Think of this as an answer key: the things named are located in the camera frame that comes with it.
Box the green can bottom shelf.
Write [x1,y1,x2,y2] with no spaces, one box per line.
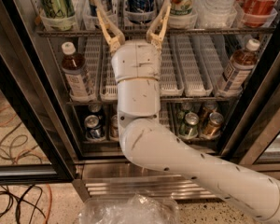
[176,103,199,140]

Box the gold can bottom shelf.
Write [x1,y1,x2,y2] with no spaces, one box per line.
[110,115,119,138]

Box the black cable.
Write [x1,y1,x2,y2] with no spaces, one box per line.
[0,96,47,224]

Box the clear water bottle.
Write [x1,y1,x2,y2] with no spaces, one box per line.
[196,0,237,28]

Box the blue pepsi can bottom shelf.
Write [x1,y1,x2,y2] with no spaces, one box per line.
[84,104,105,139]

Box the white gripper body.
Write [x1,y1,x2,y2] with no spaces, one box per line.
[111,39,161,82]

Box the right glass fridge door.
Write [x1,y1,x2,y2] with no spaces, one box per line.
[218,19,280,174]

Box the steel fridge bottom grille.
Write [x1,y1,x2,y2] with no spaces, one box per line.
[73,159,216,201]

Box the left glass fridge door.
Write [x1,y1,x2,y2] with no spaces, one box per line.
[0,54,75,185]

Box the wire shelf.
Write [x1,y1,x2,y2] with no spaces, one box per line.
[36,27,275,37]
[66,96,239,105]

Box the green can shelf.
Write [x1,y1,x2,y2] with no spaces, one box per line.
[176,103,199,140]
[40,0,75,31]

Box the tea bottle white cap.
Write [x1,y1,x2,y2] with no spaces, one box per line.
[217,38,260,92]
[62,42,94,103]

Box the glass fridge door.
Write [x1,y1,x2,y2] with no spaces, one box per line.
[0,54,75,185]
[218,19,280,174]

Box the left tea bottle white cap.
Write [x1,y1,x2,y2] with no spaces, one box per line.
[62,42,94,103]

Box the slim blue silver can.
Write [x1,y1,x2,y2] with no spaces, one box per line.
[83,0,114,30]

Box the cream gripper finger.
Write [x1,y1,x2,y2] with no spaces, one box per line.
[146,0,171,49]
[94,0,125,54]

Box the blue pepsi can shelf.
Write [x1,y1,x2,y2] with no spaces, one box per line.
[126,0,154,24]
[84,104,105,139]

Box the top wire shelf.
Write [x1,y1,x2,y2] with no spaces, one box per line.
[36,27,275,37]

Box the bronze can bottom shelf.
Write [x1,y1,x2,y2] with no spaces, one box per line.
[199,101,224,140]

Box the right tea bottle white cap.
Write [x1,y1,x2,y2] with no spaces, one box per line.
[217,38,260,92]

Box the middle wire shelf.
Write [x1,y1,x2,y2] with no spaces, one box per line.
[66,96,239,105]

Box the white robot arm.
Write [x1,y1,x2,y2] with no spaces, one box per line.
[93,0,280,224]

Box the clear plastic bin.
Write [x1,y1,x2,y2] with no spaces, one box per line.
[78,194,180,224]

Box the red coca-cola can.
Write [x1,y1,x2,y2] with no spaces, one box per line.
[242,0,277,27]

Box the blue pepsi can top shelf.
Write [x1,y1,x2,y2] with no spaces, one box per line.
[126,0,154,24]

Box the green can top shelf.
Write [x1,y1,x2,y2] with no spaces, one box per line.
[40,0,75,31]

